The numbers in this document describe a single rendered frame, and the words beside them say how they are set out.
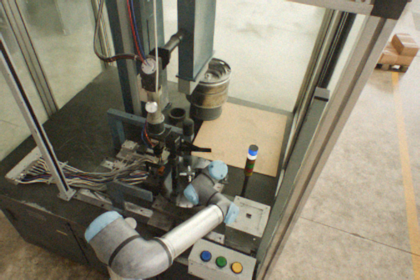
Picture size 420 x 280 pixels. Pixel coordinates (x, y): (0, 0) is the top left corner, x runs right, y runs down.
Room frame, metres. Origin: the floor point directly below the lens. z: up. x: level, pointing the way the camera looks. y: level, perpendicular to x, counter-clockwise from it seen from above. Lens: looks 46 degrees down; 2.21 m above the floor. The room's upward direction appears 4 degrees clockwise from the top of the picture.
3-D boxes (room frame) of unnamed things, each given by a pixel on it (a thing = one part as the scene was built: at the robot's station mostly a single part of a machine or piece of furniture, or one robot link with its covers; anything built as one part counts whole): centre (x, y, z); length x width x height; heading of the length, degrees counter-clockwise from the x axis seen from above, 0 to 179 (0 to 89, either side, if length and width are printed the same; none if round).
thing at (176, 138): (0.96, 0.16, 1.17); 0.06 x 0.05 x 0.20; 65
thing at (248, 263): (0.59, -0.10, 0.82); 0.28 x 0.11 x 0.15; 74
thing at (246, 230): (0.82, -0.22, 0.82); 0.18 x 0.18 x 0.15; 74
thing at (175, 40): (1.15, 0.20, 1.45); 0.35 x 0.07 x 0.28; 164
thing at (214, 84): (1.76, 0.04, 0.93); 0.31 x 0.31 x 0.36
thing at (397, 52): (3.98, -2.28, 0.18); 0.60 x 0.40 x 0.36; 88
